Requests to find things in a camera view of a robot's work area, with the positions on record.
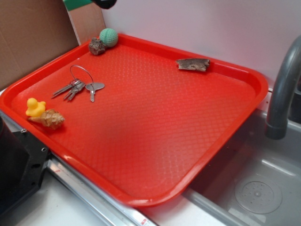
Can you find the brown cardboard panel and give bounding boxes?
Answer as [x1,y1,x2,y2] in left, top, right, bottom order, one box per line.
[0,0,105,90]

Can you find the grey sink basin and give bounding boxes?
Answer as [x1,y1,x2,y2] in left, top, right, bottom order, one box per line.
[185,110,301,226]

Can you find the silver keys on ring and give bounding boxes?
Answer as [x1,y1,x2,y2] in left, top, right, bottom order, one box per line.
[51,65,105,103]

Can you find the grey sink faucet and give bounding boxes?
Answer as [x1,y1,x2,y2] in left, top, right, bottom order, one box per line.
[265,36,301,140]

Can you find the green rectangular block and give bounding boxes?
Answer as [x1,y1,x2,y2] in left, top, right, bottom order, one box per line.
[63,0,92,11]

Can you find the yellow rubber duck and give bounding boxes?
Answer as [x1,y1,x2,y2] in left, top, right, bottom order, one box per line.
[25,98,46,117]

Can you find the red plastic tray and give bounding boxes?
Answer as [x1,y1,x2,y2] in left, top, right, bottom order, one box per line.
[0,34,268,207]

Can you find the green dimpled ball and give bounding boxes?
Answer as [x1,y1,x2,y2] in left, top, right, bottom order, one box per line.
[99,28,119,48]

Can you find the brown bark piece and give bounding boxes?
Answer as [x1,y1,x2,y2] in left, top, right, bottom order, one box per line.
[175,58,210,72]

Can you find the orange spiral seashell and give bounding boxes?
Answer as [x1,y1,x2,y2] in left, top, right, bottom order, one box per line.
[28,109,65,130]

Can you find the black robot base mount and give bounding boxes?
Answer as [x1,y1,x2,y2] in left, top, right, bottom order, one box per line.
[0,119,49,217]

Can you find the brown rough rock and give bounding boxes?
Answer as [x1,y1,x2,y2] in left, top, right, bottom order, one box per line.
[88,37,106,56]

